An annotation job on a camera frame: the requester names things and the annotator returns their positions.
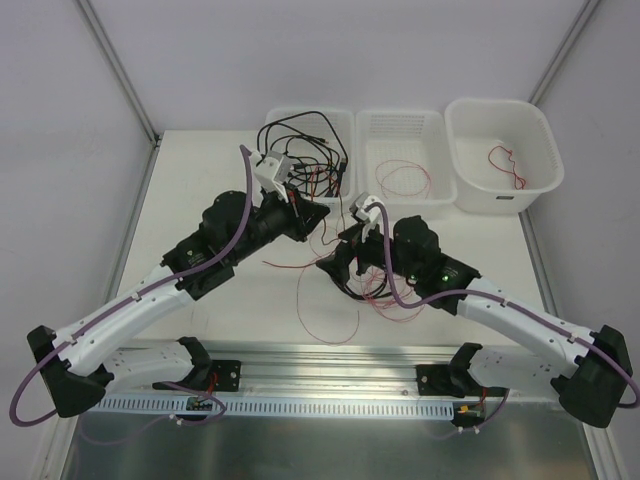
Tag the aluminium rail frame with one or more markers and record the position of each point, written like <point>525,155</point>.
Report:
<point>298,337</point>

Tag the aluminium corner post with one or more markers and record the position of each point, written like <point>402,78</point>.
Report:
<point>98,32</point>
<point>561,55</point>

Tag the left aluminium corner post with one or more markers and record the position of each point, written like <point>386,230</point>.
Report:
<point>98,32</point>

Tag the white perforated middle basket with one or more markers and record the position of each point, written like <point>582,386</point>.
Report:
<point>404,159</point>

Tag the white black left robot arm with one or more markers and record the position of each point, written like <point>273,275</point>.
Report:
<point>82,363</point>

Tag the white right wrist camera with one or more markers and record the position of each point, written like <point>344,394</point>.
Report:
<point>364,213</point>

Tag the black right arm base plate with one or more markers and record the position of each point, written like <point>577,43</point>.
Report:
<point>444,380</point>

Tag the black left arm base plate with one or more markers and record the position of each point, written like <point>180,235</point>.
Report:
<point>212,376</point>

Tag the white perforated left basket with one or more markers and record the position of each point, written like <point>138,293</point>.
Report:
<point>321,142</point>

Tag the white deep right basket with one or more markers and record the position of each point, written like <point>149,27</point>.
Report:
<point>504,155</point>

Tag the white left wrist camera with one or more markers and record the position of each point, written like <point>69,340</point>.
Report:
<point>271,171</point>

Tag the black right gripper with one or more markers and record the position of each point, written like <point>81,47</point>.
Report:
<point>351,251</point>

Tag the right aluminium corner post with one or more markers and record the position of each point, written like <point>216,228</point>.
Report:
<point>561,55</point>

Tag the white perforated basket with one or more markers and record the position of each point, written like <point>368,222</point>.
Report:
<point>321,142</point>
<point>404,159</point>

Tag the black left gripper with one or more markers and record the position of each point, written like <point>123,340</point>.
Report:
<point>298,217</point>

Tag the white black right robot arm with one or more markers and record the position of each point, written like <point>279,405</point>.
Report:
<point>587,372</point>

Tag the white slotted cable duct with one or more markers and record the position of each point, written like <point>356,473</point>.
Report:
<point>191,405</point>

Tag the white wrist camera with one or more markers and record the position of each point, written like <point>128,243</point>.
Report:
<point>271,171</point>
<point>364,213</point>

